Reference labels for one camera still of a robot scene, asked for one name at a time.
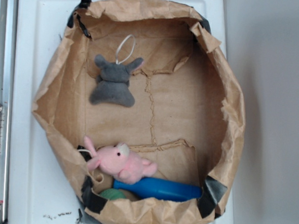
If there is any green yarn ball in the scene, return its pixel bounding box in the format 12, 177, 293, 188
99, 188, 127, 201

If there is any aluminium frame rail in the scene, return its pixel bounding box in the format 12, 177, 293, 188
0, 0, 18, 224

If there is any gray plush animal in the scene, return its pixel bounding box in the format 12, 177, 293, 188
89, 34, 144, 107

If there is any pink plush pig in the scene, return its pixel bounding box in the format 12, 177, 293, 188
84, 136, 158, 184

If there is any brown paper bag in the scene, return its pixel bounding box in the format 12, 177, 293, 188
32, 0, 245, 224

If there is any blue plastic bottle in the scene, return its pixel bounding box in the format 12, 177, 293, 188
113, 177, 203, 202

